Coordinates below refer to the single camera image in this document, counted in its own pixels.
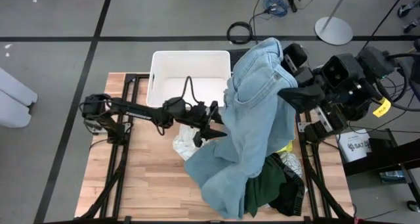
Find round grey stand base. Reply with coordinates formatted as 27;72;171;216
314;16;354;46

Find white leaf-patterned garment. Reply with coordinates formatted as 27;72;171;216
278;150;303;179

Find grey stand pole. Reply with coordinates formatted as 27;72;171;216
323;0;352;33

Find white printed box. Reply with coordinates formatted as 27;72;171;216
337;128;373;163

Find dark green garment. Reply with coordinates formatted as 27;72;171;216
243;154;287;217

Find plain white cloth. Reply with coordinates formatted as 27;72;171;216
173;123;206;162

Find white plastic laundry basket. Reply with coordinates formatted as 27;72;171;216
146;50;232;108

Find coiled black cable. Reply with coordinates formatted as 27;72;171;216
226;21;254;45

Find yellow shirt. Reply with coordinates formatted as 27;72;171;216
275;140;294;154

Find black caster wheel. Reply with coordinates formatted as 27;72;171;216
403;18;420;34
397;3;414;19

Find thin black pole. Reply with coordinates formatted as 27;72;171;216
362;0;410;49

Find yellow cable tag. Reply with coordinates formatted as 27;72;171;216
372;97;392;118

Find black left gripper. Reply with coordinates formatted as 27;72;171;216
186;101;228;148

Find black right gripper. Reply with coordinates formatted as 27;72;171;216
278;42;349;144

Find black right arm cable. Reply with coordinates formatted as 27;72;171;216
373;51;420;113

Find black garment with ribbed trim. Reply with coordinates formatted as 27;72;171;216
268;152;306;217

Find light blue denim jeans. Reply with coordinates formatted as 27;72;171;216
184;37;299;220

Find black cart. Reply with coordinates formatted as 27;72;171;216
341;128;420;213

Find coiled blue cable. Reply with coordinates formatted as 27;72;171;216
263;0;289;17

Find light grey padded seat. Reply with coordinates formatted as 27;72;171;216
0;68;38;129

